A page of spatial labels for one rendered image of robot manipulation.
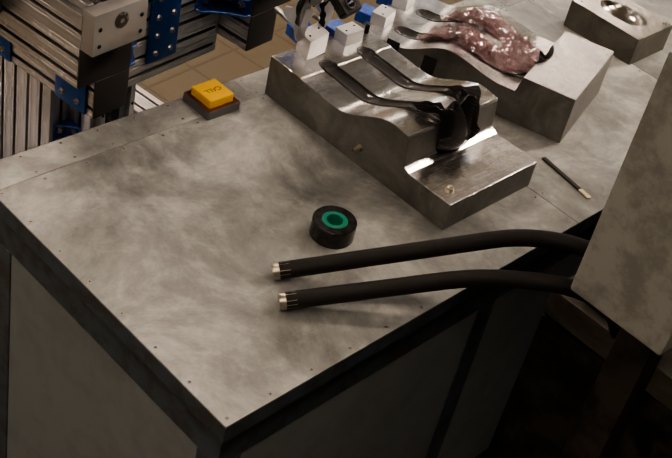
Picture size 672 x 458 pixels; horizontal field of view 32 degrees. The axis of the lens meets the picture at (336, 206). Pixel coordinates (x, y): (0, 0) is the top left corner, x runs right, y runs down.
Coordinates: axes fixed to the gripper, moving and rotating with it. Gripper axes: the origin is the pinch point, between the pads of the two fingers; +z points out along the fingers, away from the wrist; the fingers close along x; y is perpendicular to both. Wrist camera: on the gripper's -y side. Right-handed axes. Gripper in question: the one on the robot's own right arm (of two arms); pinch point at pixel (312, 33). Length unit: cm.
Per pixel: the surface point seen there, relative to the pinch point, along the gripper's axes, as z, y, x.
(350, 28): 3.7, -0.4, -11.2
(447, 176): 1.7, -41.6, 2.1
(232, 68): 118, 88, -67
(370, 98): 3.7, -17.6, -0.9
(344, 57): 4.9, -5.3, -5.3
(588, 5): 16, -16, -79
